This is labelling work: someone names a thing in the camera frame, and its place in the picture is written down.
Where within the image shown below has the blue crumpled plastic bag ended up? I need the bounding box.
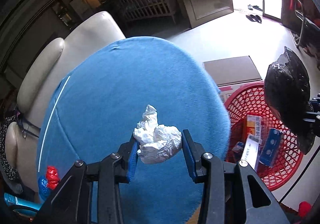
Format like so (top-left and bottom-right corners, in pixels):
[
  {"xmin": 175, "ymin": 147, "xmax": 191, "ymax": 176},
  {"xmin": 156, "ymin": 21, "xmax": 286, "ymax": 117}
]
[{"xmin": 38, "ymin": 175, "xmax": 52, "ymax": 201}]

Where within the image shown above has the brown cardboard box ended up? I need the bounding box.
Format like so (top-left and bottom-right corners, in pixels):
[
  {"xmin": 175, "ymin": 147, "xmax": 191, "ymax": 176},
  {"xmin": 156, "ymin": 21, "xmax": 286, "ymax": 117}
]
[{"xmin": 203, "ymin": 56, "xmax": 262, "ymax": 103}]

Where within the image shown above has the red white medicine box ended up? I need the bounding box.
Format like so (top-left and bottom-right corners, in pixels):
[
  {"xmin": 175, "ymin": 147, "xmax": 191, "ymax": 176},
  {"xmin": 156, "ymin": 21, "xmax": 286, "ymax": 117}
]
[{"xmin": 242, "ymin": 114, "xmax": 262, "ymax": 144}]

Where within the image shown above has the black slippers pair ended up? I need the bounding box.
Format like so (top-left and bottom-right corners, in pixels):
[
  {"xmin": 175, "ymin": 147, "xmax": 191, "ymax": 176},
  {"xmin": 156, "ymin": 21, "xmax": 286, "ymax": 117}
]
[{"xmin": 246, "ymin": 15, "xmax": 262, "ymax": 24}]

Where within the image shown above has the black plastic bag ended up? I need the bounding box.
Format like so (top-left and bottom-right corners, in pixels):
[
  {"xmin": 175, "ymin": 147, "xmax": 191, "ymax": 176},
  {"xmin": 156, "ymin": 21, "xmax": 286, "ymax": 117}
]
[{"xmin": 264, "ymin": 47, "xmax": 319, "ymax": 155}]

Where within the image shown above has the red plastic mesh basket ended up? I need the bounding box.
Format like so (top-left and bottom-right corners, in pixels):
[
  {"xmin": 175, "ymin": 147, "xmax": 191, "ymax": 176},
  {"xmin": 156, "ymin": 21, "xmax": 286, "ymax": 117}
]
[{"xmin": 225, "ymin": 82, "xmax": 303, "ymax": 191}]

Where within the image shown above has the blue table cloth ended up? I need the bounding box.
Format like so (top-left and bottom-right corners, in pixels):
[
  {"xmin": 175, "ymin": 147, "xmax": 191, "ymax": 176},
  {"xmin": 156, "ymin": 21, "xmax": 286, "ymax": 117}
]
[{"xmin": 36, "ymin": 37, "xmax": 231, "ymax": 223}]

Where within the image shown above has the cream leather sofa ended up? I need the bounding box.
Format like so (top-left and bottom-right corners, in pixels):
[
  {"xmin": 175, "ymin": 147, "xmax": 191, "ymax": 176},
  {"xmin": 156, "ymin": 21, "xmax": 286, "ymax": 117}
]
[{"xmin": 4, "ymin": 11, "xmax": 125, "ymax": 192}]

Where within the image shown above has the red crumpled plastic bag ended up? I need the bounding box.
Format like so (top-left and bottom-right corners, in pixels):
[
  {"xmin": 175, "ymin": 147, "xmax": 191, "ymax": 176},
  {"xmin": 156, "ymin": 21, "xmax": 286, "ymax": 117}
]
[{"xmin": 46, "ymin": 165, "xmax": 60, "ymax": 190}]

